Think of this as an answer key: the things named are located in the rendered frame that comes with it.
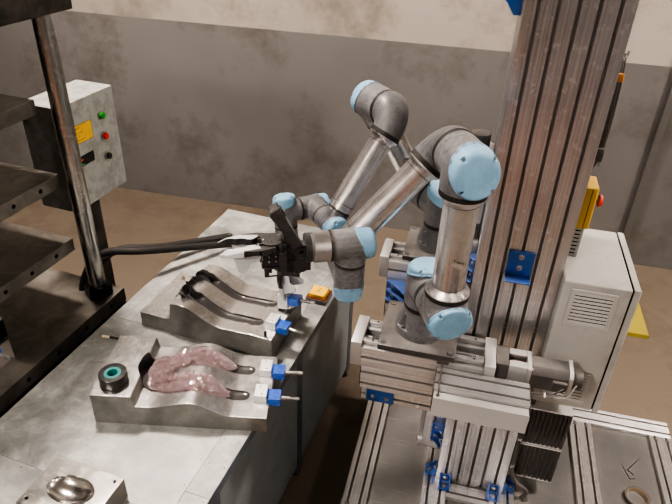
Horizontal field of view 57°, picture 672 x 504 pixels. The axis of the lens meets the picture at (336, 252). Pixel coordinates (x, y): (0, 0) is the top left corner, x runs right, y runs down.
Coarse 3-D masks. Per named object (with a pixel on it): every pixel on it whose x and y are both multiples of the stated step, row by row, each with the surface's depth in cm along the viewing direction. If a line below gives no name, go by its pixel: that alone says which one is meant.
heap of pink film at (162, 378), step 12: (204, 348) 189; (156, 360) 188; (168, 360) 188; (180, 360) 187; (192, 360) 187; (204, 360) 187; (216, 360) 187; (228, 360) 190; (156, 372) 183; (168, 372) 183; (192, 372) 180; (156, 384) 180; (168, 384) 179; (180, 384) 178; (192, 384) 177; (204, 384) 178; (216, 384) 180; (228, 396) 181
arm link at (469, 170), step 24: (456, 144) 138; (480, 144) 136; (456, 168) 134; (480, 168) 134; (456, 192) 137; (480, 192) 137; (456, 216) 143; (456, 240) 146; (456, 264) 150; (432, 288) 157; (456, 288) 154; (432, 312) 157; (456, 312) 154; (456, 336) 160
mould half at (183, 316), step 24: (168, 288) 225; (216, 288) 216; (240, 288) 222; (264, 288) 223; (144, 312) 213; (168, 312) 213; (192, 312) 204; (240, 312) 211; (264, 312) 210; (192, 336) 210; (216, 336) 206; (240, 336) 202; (264, 336) 200
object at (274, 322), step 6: (270, 318) 202; (276, 318) 203; (270, 324) 201; (276, 324) 202; (282, 324) 202; (288, 324) 202; (270, 330) 202; (276, 330) 202; (282, 330) 201; (288, 330) 202; (294, 330) 202
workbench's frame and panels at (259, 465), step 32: (320, 320) 224; (320, 352) 253; (288, 384) 220; (320, 384) 264; (288, 416) 229; (320, 416) 276; (256, 448) 201; (288, 448) 238; (224, 480) 166; (256, 480) 208; (288, 480) 247
